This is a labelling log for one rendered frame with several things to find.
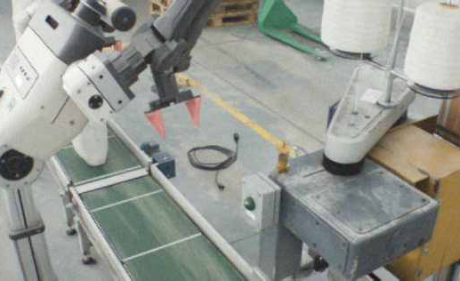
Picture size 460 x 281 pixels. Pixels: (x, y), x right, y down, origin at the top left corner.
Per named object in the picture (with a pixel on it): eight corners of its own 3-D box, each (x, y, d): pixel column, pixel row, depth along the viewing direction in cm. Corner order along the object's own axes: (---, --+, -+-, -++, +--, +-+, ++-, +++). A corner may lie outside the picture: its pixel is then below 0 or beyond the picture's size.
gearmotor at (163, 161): (133, 160, 321) (131, 139, 314) (155, 155, 329) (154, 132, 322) (153, 184, 299) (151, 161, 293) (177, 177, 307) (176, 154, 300)
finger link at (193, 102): (210, 124, 139) (199, 89, 138) (186, 132, 136) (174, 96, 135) (198, 125, 145) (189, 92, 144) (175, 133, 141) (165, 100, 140)
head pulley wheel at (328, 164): (312, 161, 117) (314, 151, 116) (343, 151, 122) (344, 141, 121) (340, 180, 111) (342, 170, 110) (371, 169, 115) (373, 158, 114)
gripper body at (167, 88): (194, 95, 138) (185, 68, 137) (158, 107, 132) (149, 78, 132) (183, 99, 143) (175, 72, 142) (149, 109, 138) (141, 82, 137)
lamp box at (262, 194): (241, 212, 116) (242, 176, 112) (258, 205, 118) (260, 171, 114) (260, 229, 111) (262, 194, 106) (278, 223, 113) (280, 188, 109)
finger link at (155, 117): (186, 132, 136) (175, 96, 135) (161, 140, 132) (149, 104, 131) (176, 133, 141) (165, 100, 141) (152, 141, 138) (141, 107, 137)
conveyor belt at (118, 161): (4, 73, 437) (2, 63, 433) (47, 65, 457) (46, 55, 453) (78, 202, 277) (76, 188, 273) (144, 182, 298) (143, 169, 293)
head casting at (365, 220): (255, 266, 126) (261, 157, 113) (334, 233, 139) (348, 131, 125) (337, 348, 105) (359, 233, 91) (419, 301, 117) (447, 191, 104)
